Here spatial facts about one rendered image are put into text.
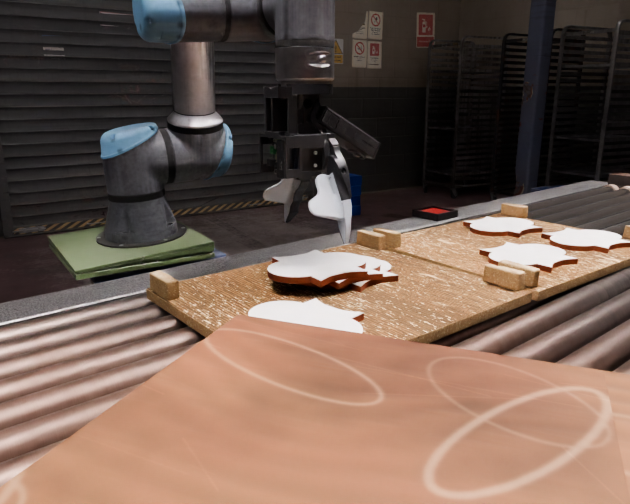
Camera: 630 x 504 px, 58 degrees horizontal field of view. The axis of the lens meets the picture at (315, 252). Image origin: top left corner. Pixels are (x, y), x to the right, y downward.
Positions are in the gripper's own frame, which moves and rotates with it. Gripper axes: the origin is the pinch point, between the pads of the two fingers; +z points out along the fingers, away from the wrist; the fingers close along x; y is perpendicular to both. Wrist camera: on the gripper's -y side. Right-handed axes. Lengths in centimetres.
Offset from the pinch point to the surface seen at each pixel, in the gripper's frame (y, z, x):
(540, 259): -34.3, 6.5, 11.7
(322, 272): 1.8, 4.5, 3.7
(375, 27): -394, -88, -479
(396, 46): -427, -69, -479
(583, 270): -37.7, 7.5, 17.0
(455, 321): -6.2, 7.6, 20.5
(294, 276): 5.9, 4.5, 3.1
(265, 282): 6.1, 7.5, -4.7
